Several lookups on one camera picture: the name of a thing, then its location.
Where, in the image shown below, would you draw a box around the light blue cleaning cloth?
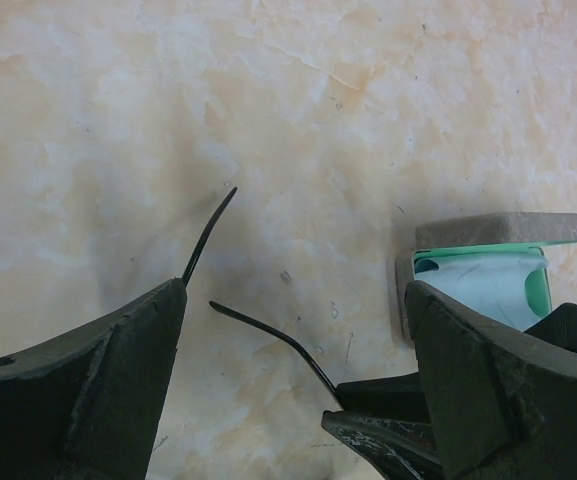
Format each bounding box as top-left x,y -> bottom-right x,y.
414,247 -> 552,331

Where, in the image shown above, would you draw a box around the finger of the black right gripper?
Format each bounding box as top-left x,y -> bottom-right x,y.
335,301 -> 577,424
321,411 -> 443,480

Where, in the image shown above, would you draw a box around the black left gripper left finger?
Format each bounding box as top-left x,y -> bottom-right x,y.
0,278 -> 187,479

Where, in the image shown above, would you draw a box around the grey glasses case green lining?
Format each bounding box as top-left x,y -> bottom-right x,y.
395,212 -> 577,341

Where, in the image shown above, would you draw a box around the black aviator sunglasses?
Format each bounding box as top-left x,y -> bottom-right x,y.
181,187 -> 342,407

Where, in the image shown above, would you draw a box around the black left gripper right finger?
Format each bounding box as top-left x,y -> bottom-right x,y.
405,281 -> 577,479

